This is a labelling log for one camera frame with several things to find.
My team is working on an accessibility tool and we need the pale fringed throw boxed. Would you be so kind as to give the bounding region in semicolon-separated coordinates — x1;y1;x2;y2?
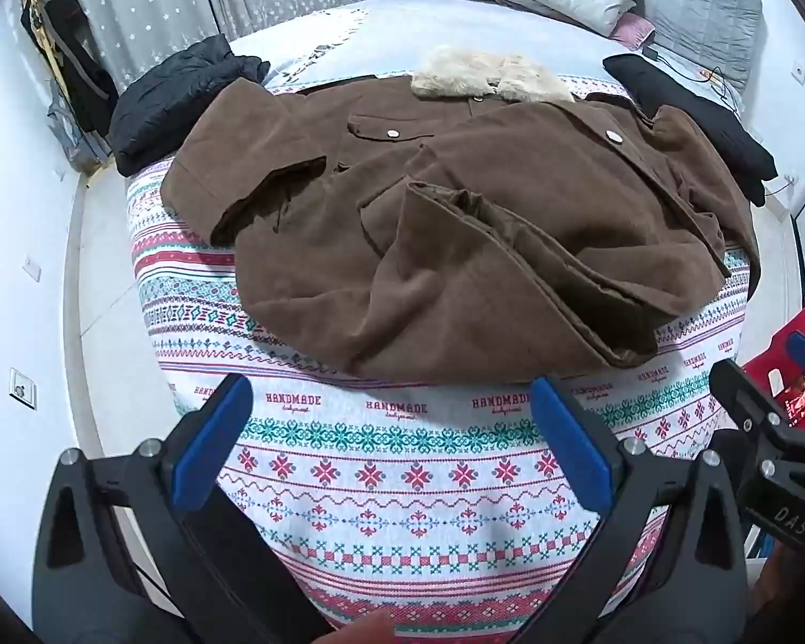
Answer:
228;3;393;96

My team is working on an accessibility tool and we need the black garment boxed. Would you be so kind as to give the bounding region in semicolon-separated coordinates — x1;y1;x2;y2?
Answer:
602;54;778;208

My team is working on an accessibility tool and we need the pink cloth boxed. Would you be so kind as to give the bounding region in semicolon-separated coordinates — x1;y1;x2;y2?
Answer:
609;12;656;49

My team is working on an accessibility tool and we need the bed with pale sheet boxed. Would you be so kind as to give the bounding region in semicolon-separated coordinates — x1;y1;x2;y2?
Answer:
80;0;769;644

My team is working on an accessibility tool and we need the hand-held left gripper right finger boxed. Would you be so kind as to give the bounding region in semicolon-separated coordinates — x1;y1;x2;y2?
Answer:
510;376;760;644

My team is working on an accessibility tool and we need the black puffer jacket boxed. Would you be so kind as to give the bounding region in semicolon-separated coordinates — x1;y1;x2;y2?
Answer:
109;36;271;179

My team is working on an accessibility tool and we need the black charger with cable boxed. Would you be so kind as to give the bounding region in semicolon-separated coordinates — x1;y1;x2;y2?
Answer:
639;46;742;108

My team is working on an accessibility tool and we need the person's left hand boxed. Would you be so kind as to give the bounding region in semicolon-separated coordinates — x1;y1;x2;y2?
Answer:
325;608;397;644

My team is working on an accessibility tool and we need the white wall switch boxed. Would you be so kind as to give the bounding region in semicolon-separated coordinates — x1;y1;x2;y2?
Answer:
7;367;40;411

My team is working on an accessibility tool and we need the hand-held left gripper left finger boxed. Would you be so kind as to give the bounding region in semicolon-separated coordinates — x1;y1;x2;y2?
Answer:
32;373;338;644

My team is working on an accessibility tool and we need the wooden coat rack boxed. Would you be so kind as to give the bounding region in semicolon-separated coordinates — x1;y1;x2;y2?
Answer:
14;0;112;189

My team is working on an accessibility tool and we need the red plastic stool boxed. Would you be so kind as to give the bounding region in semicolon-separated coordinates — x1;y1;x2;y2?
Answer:
741;287;805;418

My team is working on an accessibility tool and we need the dark hanging bag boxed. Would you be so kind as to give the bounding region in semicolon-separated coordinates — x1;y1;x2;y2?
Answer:
20;0;120;145

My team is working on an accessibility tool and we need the patterned knit-print blanket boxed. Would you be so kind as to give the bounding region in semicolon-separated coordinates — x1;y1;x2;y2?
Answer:
124;74;760;644

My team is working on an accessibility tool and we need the grey quilted headboard pad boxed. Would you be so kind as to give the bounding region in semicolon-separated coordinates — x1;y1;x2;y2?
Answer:
634;0;764;93

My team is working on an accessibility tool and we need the brown jacket with fur collar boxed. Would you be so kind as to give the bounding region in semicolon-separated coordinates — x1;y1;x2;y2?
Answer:
159;46;760;383

